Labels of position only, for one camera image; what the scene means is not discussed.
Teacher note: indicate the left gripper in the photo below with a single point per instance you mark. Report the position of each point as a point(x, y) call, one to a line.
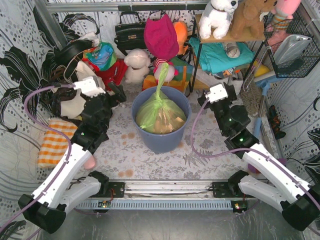
point(107, 94)

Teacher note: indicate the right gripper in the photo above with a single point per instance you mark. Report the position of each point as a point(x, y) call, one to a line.
point(217, 104)

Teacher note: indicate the green trash bag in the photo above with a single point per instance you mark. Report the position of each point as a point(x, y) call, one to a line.
point(147, 113)

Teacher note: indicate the blue-grey trash bin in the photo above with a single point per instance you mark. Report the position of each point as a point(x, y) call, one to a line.
point(162, 143)

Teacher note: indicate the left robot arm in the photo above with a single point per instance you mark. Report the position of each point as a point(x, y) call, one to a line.
point(48, 206)

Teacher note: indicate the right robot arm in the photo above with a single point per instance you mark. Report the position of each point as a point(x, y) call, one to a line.
point(297, 200)

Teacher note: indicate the cream canvas tote bag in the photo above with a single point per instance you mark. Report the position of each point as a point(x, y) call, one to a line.
point(68, 103)

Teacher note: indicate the magenta cloth bag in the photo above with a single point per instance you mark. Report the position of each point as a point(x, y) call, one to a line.
point(160, 38)

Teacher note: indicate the red cloth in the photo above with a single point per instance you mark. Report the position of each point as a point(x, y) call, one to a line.
point(114, 74)

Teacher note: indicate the white sneaker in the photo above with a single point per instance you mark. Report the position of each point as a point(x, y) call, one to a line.
point(236, 81)

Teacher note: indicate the white fluffy plush lamb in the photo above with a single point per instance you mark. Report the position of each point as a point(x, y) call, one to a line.
point(138, 62)

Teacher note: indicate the rainbow striped cloth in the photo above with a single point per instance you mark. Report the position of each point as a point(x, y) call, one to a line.
point(179, 82)

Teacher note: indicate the colourful printed cloth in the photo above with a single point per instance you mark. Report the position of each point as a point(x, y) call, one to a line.
point(100, 58)

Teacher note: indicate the teal folded cloth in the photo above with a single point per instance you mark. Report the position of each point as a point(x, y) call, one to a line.
point(214, 59)

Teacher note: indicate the pink white plush doll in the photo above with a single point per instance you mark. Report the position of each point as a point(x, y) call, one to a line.
point(171, 72)

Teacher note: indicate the grey small plush ball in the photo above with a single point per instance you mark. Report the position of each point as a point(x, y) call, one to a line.
point(232, 50)

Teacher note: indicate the crumpled brown paper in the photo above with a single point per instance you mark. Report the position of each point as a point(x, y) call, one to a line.
point(167, 122)

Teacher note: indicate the black leather handbag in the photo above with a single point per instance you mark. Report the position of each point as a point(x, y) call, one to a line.
point(130, 36)

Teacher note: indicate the black hat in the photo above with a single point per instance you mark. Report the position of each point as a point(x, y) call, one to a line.
point(65, 55)

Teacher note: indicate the pink glasses case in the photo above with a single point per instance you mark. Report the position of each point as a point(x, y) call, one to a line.
point(90, 163)

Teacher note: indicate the orange plush toy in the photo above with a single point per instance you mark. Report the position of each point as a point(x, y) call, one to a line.
point(181, 30)

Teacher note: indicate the white plush dog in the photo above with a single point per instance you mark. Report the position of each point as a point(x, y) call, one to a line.
point(216, 18)

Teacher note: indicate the brown teddy bear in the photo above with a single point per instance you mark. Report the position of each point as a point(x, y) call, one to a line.
point(249, 14)

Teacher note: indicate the orange checked towel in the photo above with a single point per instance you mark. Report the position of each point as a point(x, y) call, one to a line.
point(54, 145)

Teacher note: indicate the silver foil pouch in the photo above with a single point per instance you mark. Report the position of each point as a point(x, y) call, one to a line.
point(291, 48)

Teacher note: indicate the pink plush toy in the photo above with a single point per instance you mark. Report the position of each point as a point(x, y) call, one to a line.
point(283, 13)

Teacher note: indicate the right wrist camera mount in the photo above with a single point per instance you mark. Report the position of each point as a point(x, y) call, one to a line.
point(216, 93)

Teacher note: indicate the black wire basket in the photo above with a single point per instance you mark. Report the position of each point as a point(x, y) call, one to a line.
point(304, 64)

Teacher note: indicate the metal mounting rail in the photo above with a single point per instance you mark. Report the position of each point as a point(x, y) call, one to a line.
point(168, 195)

